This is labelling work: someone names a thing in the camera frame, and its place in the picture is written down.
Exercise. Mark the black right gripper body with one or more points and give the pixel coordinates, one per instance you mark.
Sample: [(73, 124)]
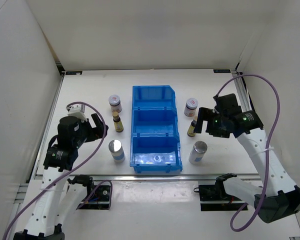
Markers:
[(216, 126)]

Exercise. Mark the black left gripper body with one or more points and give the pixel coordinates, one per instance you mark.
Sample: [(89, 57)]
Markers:
[(86, 133)]

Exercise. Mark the yellow-label brown bottle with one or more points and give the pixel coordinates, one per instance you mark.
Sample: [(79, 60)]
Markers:
[(118, 126), (191, 129)]

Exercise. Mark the blue-label silver-lid shaker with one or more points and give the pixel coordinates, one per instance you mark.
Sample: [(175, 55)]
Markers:
[(117, 152), (197, 153)]

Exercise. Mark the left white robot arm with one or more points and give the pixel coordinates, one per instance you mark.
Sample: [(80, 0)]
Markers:
[(60, 195)]

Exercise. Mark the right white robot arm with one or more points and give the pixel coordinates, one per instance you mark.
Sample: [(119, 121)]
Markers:
[(280, 196)]

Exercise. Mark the right white-lid sauce jar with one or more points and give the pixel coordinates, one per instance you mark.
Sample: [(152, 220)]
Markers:
[(191, 107)]

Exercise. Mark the white-lid sauce jar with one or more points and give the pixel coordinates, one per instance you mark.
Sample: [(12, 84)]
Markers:
[(191, 107), (115, 103)]

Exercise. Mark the left white-lid sauce jar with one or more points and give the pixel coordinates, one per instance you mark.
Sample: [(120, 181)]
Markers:
[(115, 103)]

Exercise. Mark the blue three-compartment plastic bin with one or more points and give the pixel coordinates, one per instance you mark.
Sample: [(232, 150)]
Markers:
[(155, 139)]

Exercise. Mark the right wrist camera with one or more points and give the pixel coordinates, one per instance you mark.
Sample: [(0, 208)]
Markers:
[(227, 104)]

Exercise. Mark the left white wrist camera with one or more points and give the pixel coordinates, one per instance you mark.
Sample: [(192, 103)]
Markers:
[(78, 111)]

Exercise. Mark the front aluminium rail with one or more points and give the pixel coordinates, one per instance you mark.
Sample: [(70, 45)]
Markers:
[(187, 177)]

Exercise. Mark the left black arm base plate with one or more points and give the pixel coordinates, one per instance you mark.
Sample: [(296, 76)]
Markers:
[(101, 198)]

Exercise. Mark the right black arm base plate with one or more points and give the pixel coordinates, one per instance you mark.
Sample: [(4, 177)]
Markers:
[(210, 200)]

